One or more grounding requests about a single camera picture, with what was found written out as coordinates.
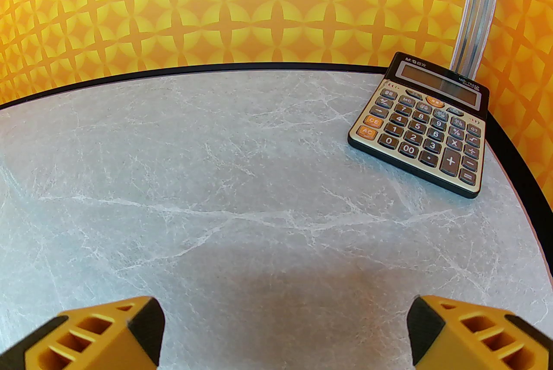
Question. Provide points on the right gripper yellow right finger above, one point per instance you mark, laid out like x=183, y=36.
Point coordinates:
x=466, y=342

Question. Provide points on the gold and black calculator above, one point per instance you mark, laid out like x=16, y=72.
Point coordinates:
x=423, y=131

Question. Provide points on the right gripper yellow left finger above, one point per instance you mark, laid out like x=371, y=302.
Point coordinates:
x=86, y=342

